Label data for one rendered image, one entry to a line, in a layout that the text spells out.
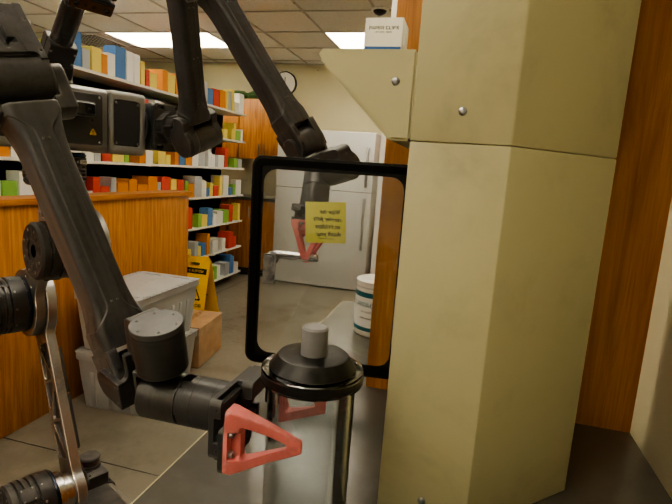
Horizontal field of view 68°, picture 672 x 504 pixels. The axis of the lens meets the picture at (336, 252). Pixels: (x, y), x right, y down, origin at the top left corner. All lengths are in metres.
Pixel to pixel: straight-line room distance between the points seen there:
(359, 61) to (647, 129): 0.55
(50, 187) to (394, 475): 0.54
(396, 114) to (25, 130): 0.43
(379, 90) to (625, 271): 0.58
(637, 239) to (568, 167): 0.36
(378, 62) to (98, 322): 0.44
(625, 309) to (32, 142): 0.94
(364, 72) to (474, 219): 0.21
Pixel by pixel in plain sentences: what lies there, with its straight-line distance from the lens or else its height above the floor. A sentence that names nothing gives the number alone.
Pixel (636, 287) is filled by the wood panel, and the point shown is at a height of 1.21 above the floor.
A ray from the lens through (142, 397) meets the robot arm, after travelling 0.61.
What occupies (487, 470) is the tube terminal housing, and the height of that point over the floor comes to 1.02.
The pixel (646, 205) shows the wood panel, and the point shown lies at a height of 1.35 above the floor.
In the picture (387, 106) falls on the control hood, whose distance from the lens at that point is 0.59.
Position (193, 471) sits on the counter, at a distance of 0.79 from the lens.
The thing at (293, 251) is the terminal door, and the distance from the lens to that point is 0.93.
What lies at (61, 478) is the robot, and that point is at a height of 0.40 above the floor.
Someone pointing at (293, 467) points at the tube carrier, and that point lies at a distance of 0.54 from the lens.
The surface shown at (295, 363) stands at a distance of 0.51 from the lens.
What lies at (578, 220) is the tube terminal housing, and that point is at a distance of 0.69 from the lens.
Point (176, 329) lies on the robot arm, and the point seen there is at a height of 1.19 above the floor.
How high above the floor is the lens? 1.37
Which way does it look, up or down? 9 degrees down
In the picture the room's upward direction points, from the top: 4 degrees clockwise
